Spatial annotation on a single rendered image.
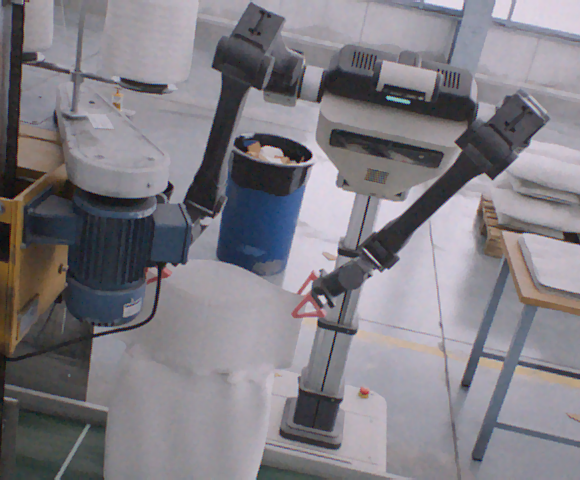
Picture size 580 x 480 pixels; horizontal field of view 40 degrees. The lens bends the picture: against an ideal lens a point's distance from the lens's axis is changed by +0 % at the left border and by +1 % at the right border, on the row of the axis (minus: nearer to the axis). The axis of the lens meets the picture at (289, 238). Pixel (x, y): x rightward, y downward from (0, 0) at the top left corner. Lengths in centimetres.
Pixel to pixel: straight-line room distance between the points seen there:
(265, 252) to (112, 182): 282
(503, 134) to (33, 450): 151
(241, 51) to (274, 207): 255
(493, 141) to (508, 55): 833
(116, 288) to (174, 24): 49
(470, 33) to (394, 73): 745
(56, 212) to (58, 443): 104
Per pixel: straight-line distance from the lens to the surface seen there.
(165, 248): 151
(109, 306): 153
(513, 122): 161
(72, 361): 251
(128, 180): 140
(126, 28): 149
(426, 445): 333
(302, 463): 242
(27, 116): 187
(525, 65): 996
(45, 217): 150
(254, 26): 158
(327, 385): 263
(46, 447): 238
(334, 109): 208
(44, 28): 161
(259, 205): 405
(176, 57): 151
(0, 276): 151
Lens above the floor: 191
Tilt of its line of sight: 24 degrees down
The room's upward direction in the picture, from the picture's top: 12 degrees clockwise
